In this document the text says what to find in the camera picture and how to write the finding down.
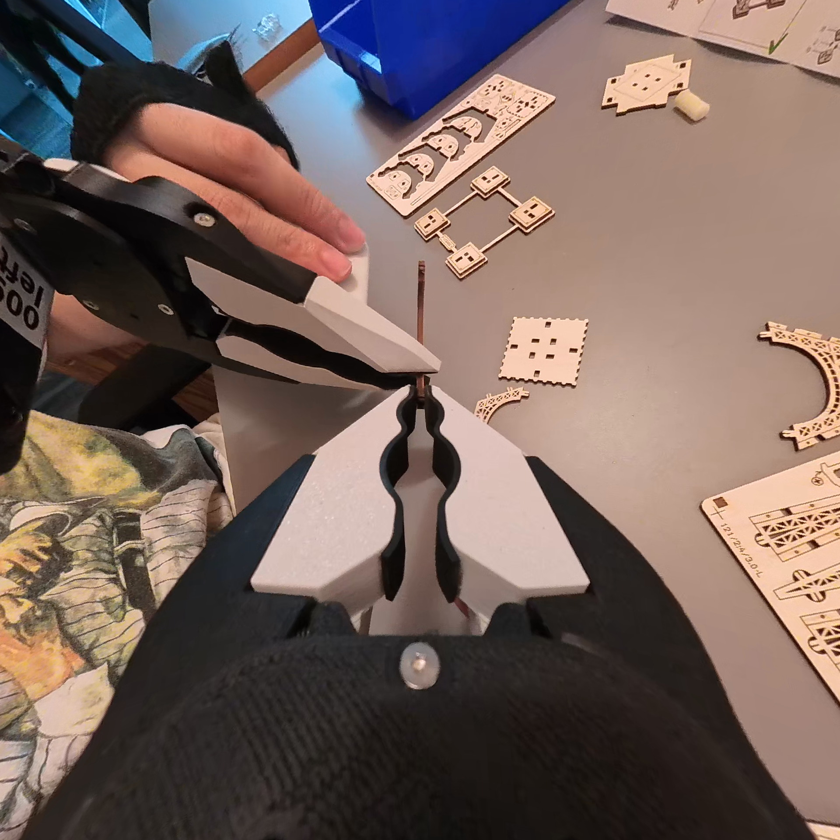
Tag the wooden four-square frame piece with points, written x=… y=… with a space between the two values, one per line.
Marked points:
x=531 y=213

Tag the wooden lattice arch piece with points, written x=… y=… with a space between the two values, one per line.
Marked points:
x=814 y=348
x=420 y=315

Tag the grey desk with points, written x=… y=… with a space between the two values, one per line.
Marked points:
x=656 y=262

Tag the blue plastic bin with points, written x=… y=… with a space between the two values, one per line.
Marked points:
x=426 y=52

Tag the black office chair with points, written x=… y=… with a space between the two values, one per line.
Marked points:
x=144 y=387

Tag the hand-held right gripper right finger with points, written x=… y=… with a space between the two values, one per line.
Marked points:
x=518 y=525

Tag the clear plastic clip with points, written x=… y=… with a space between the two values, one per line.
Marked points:
x=266 y=27

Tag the person's left forearm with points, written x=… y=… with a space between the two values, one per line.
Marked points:
x=72 y=328

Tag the white side table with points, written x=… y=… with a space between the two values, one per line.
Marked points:
x=184 y=26

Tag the small white cylinder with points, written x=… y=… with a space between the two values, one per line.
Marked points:
x=694 y=106

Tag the square wooden platform with holes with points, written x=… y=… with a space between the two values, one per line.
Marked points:
x=515 y=334

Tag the person's printed white shirt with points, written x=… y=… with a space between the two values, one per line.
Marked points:
x=98 y=558

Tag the wooden arch cutout sheet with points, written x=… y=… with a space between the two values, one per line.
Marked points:
x=512 y=98

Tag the wooden tower parts sheet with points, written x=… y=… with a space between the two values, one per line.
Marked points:
x=725 y=505

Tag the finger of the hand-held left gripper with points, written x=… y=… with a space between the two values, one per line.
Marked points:
x=367 y=328
x=275 y=364

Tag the person's left hand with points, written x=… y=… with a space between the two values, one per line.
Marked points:
x=229 y=164

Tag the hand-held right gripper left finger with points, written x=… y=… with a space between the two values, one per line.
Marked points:
x=328 y=525

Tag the small wooden arch piece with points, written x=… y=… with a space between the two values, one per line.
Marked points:
x=502 y=398

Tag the cross-shaped wooden platform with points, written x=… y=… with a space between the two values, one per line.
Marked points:
x=630 y=88

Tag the paper instruction sheet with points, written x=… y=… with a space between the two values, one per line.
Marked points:
x=656 y=19

